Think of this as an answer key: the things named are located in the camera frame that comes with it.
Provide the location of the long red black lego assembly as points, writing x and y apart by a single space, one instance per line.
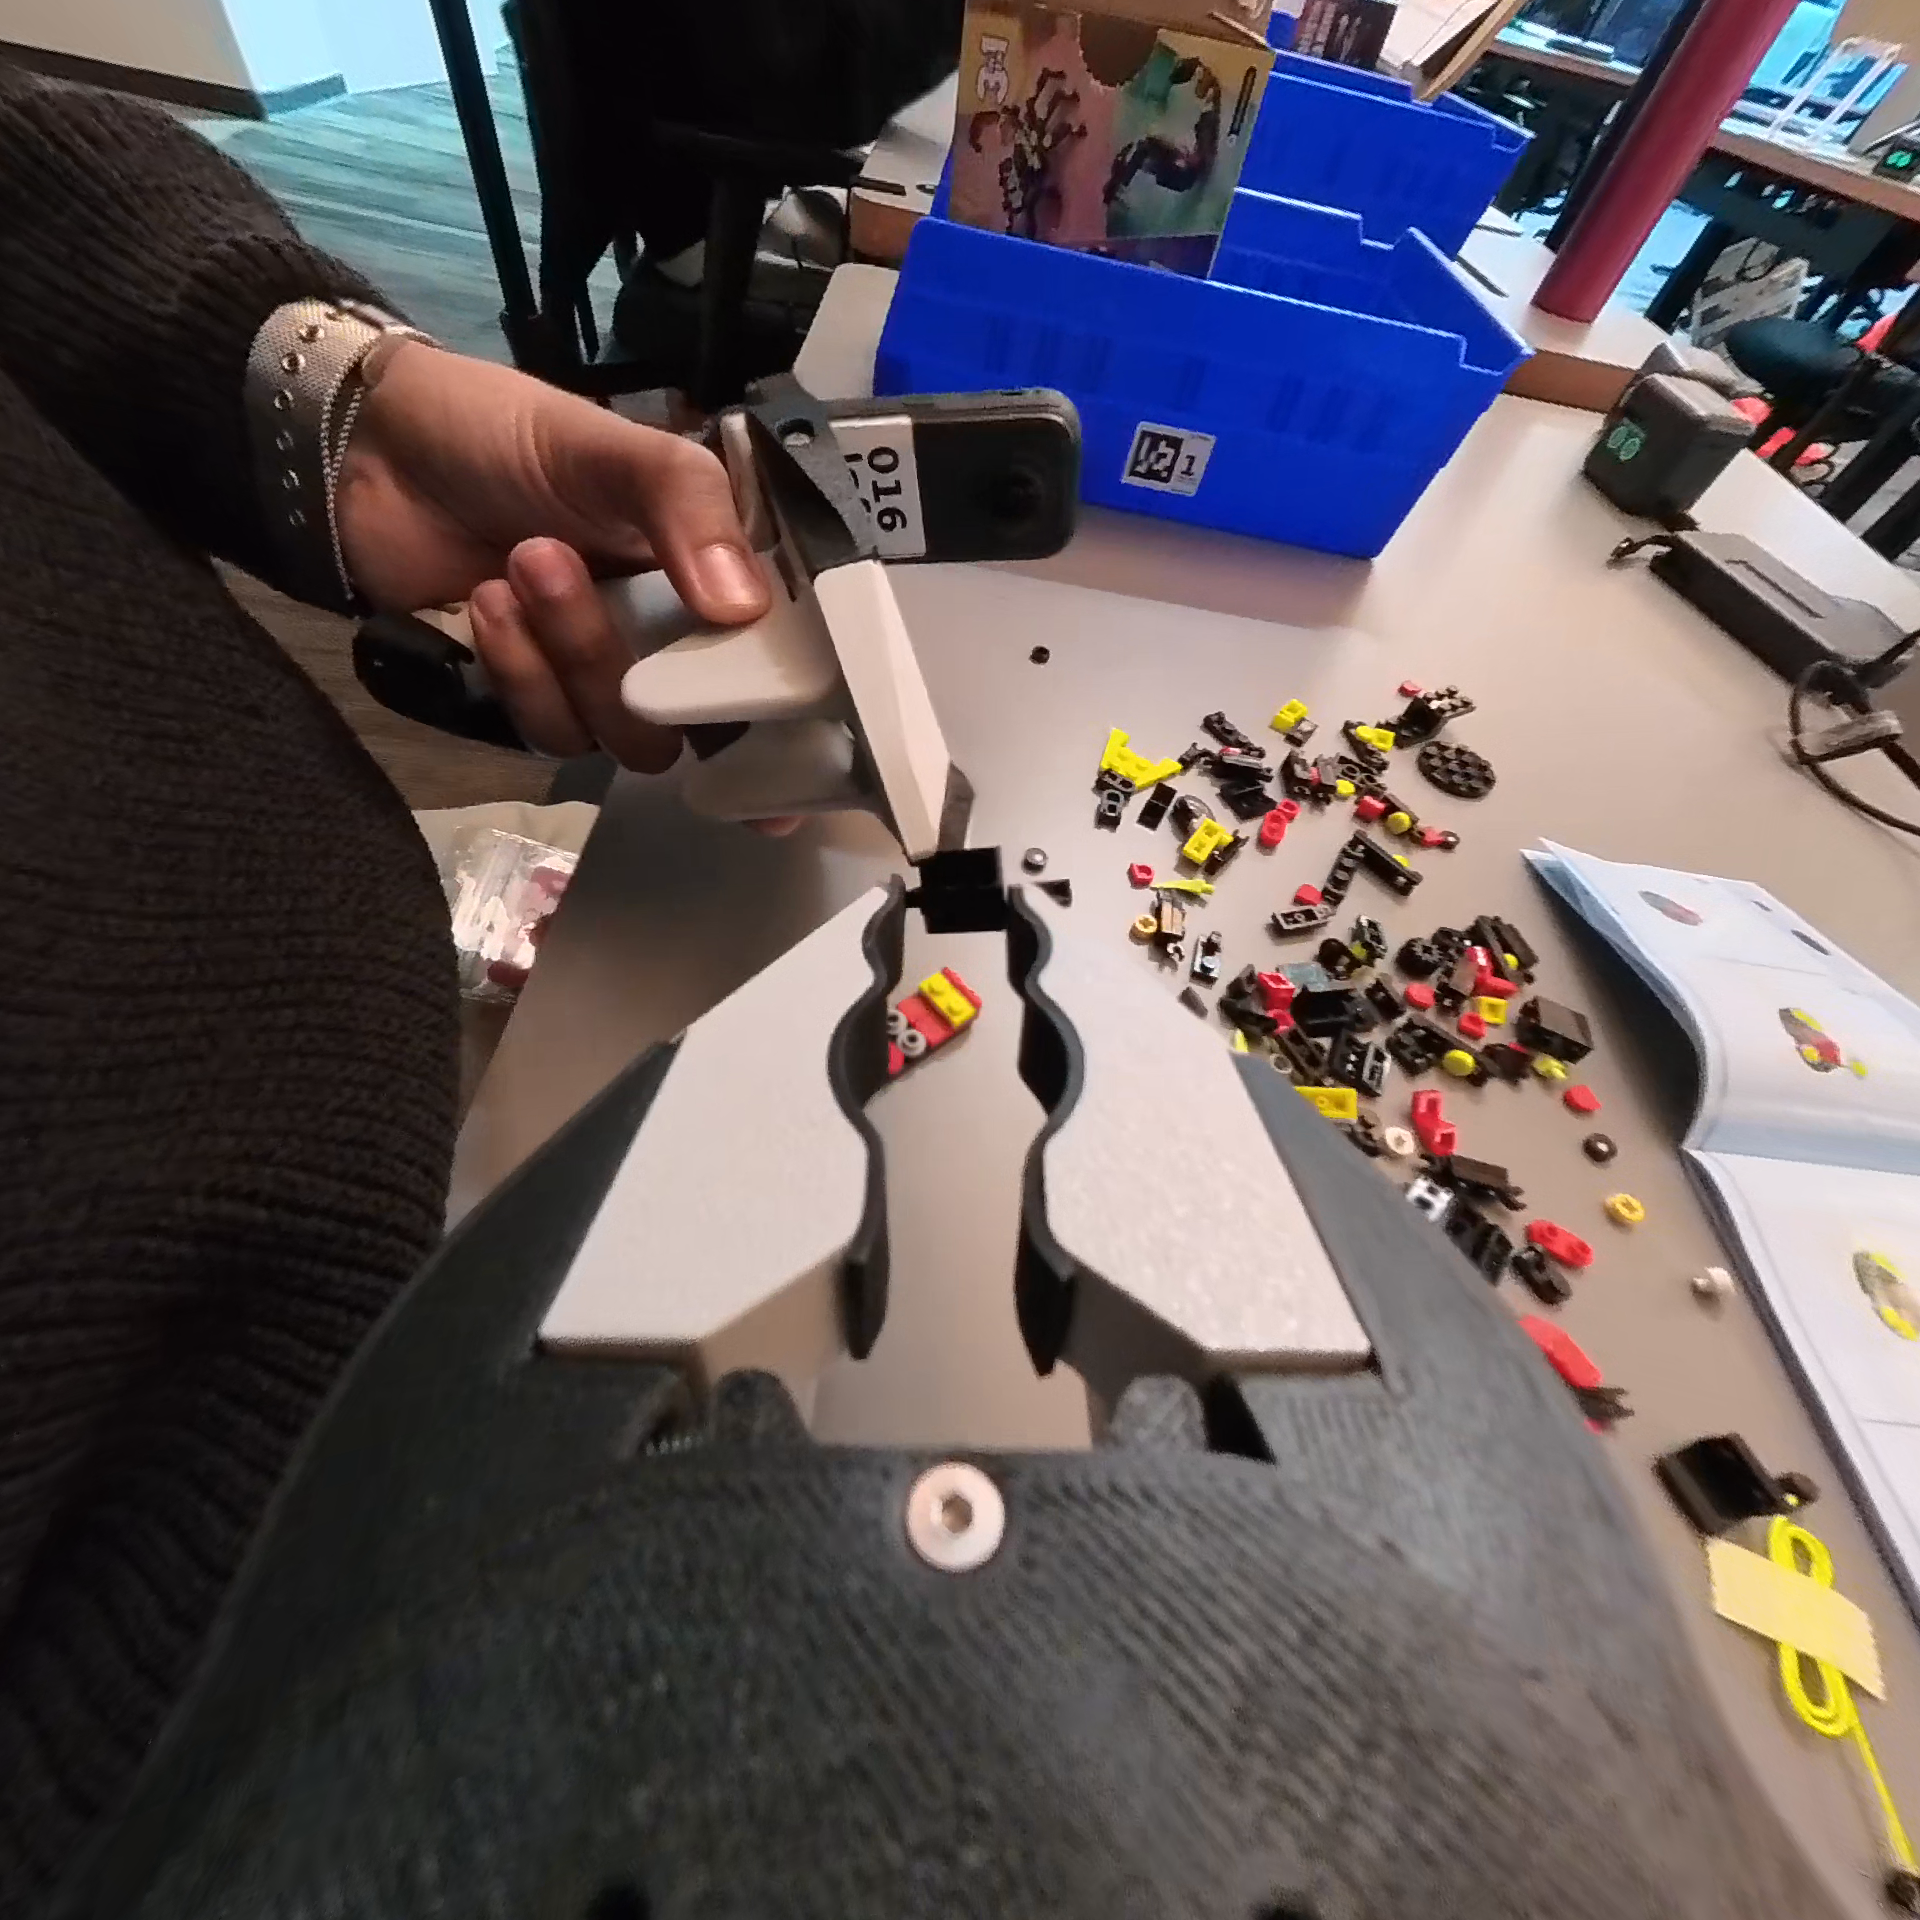
937 1013

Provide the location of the blue plastic bin with tag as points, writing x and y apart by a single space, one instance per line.
1200 389

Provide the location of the person's left forearm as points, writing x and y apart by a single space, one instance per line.
120 271

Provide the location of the black lego seat piece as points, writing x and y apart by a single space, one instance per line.
1723 1482

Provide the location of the maroon cylindrical post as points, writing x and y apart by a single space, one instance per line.
1651 165

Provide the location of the black red office chair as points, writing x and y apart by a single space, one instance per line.
1800 376

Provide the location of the dark grey cube device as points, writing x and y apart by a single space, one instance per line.
1665 442

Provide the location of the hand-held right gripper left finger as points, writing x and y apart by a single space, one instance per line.
704 1184

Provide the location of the pile of lego pieces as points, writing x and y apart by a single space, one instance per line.
1335 1021

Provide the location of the person's black sweater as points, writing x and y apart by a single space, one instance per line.
180 1051

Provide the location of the colourful cardboard lego box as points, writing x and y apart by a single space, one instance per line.
1096 136

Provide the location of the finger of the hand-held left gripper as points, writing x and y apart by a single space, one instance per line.
886 691

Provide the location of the light blue instruction booklet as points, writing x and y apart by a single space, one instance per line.
1800 1051

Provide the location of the person's left hand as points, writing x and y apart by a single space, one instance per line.
511 480

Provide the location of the black lego brick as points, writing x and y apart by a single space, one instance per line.
960 888

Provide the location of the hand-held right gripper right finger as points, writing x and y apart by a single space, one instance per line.
1200 1202

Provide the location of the black power adapter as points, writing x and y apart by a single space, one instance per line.
1770 600

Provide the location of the clear plastic bag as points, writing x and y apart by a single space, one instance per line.
504 915

